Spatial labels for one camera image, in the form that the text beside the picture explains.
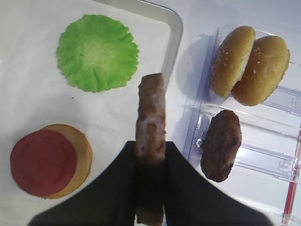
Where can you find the cream metal tray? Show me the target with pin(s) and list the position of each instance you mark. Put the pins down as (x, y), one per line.
(175, 47)

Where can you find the bottom bun on tray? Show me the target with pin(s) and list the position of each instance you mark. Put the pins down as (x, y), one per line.
(84, 157)

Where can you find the sesame bun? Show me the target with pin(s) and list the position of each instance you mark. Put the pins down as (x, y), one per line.
(267, 64)
(231, 59)

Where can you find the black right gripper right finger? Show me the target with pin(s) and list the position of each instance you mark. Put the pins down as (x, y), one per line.
(190, 200)

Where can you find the dark brown meat patty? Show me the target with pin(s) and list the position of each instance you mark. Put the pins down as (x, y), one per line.
(220, 147)

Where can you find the light brown meat patty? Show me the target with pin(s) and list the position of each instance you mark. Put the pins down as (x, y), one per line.
(150, 150)

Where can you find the sesame bun top left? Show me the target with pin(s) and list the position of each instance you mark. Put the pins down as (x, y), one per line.
(231, 59)

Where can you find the round flat lettuce leaf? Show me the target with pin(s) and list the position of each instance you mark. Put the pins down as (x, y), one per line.
(97, 53)

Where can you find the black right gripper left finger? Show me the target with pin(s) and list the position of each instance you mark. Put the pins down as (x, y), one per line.
(108, 201)

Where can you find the sesame bun top right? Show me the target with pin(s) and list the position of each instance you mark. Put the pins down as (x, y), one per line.
(267, 64)

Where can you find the red tomato slice on bun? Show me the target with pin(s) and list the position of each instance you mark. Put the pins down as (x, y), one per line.
(43, 162)

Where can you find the clear acrylic right rack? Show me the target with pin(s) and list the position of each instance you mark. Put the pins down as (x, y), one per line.
(266, 174)

